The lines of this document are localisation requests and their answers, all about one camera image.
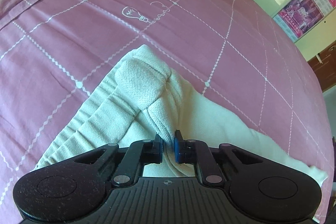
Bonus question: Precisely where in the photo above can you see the brown wooden door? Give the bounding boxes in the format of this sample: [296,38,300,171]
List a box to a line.
[308,42,336,92]

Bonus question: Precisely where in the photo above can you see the pink checked bed sheet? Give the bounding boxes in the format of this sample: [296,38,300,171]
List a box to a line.
[1,0,334,223]

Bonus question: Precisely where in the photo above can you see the lower right pink poster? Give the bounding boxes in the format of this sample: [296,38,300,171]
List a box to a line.
[273,0,323,43]

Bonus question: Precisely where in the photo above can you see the white cotton pants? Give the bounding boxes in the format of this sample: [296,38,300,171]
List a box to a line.
[32,44,329,224]

